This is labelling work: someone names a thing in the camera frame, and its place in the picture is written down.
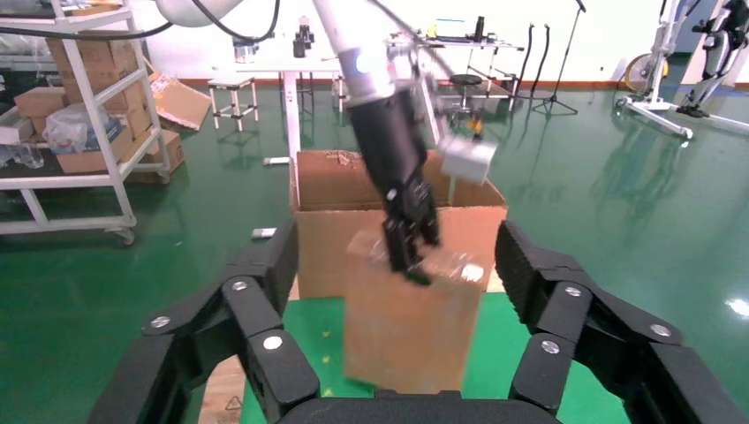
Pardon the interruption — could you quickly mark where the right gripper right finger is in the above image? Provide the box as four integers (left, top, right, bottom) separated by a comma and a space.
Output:
494, 219, 749, 424

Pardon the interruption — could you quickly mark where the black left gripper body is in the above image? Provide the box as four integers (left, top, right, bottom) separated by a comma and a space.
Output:
346, 87, 440, 235

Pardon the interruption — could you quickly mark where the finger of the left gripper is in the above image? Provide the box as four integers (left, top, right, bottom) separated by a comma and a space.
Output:
382, 217, 433, 288
420, 201, 442, 248

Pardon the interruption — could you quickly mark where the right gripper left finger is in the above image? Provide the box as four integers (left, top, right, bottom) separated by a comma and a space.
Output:
87, 219, 322, 424

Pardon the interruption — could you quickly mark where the small taped cardboard box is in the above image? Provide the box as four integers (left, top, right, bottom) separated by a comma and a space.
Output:
342, 228, 489, 394

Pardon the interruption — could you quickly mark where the large open cardboard carton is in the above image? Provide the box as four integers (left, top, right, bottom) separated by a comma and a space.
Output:
289, 148, 509, 300

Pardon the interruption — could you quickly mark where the brown floor cardboard box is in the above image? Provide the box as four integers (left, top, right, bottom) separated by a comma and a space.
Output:
124, 128, 186, 186

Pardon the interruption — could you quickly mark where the flattened cardboard sheet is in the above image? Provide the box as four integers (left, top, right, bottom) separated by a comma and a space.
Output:
148, 70, 213, 134

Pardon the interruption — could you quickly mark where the flat wide cardboard box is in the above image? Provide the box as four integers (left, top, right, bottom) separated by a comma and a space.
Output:
55, 125, 134, 175

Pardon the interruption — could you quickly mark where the tall stacked cardboard box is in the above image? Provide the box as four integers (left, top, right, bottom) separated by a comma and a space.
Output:
46, 37, 140, 113

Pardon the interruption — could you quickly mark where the white flat box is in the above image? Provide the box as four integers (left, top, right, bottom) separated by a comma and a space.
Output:
0, 116, 37, 146

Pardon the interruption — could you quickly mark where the small plain cardboard box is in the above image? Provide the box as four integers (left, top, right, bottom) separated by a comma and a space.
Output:
13, 86, 66, 119

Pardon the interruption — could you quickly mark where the black round swivel stool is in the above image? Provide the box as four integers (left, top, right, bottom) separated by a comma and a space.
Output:
449, 72, 485, 127

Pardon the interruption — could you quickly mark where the white plain table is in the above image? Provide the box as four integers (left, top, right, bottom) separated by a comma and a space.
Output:
212, 58, 353, 203

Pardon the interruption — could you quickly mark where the black tabletop device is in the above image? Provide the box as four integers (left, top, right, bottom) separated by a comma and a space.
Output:
291, 15, 318, 59

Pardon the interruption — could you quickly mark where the black pole stand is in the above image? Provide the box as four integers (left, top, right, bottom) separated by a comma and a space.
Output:
516, 23, 549, 102

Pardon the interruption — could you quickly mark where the small white square stool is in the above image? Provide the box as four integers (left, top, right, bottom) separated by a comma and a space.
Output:
207, 76, 260, 133

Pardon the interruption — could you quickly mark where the black tripod stand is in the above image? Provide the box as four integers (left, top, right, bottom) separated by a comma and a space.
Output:
529, 0, 587, 117

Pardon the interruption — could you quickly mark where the white shelf cart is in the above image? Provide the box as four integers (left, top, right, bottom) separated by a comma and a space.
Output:
0, 0, 174, 246

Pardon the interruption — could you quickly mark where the clear plastic bag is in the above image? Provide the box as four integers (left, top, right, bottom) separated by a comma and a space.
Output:
42, 102, 125, 155

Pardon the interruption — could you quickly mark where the white stand with yellow wheel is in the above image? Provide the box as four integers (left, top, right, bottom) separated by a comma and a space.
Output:
615, 0, 696, 141

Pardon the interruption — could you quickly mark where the white and black robot stand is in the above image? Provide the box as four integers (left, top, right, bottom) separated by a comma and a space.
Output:
674, 0, 749, 137

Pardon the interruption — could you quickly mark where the silver camera mount bracket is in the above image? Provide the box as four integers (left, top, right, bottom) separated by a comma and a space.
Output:
404, 46, 455, 150

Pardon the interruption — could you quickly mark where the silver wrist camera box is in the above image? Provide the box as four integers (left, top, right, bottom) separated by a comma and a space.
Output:
438, 135, 498, 186

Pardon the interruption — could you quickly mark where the white tube frame table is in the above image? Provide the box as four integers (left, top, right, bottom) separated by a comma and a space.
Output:
386, 34, 526, 113

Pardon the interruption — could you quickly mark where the black hanging cable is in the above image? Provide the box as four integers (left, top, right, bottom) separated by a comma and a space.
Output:
0, 0, 284, 45

